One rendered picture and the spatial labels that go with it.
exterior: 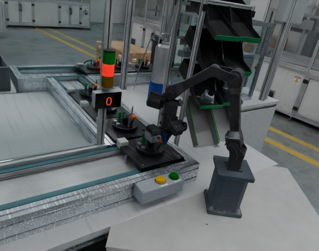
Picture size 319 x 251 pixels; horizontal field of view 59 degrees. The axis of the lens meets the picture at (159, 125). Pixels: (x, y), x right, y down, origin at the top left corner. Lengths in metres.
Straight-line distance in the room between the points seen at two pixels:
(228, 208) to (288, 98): 4.16
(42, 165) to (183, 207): 0.61
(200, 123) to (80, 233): 0.78
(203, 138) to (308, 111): 3.85
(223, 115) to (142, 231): 0.80
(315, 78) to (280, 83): 0.56
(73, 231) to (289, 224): 0.88
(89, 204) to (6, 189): 0.32
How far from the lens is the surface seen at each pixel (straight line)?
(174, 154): 1.36
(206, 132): 1.47
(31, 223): 1.07
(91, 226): 1.11
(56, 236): 1.09
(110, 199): 1.14
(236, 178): 1.14
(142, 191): 1.11
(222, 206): 1.23
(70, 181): 1.22
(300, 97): 5.18
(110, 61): 1.18
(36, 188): 1.20
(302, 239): 1.33
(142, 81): 2.64
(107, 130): 1.49
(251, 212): 1.34
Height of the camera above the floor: 1.66
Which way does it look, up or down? 25 degrees down
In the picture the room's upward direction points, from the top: 9 degrees clockwise
